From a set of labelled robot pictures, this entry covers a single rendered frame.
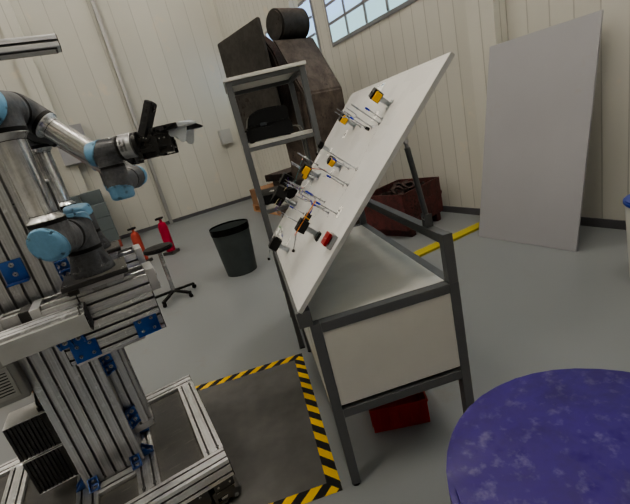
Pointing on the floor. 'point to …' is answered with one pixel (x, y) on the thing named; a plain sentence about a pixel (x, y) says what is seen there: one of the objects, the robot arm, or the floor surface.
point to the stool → (167, 271)
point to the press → (326, 105)
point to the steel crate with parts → (399, 193)
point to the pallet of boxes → (100, 213)
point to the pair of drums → (555, 441)
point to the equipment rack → (237, 85)
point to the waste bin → (235, 247)
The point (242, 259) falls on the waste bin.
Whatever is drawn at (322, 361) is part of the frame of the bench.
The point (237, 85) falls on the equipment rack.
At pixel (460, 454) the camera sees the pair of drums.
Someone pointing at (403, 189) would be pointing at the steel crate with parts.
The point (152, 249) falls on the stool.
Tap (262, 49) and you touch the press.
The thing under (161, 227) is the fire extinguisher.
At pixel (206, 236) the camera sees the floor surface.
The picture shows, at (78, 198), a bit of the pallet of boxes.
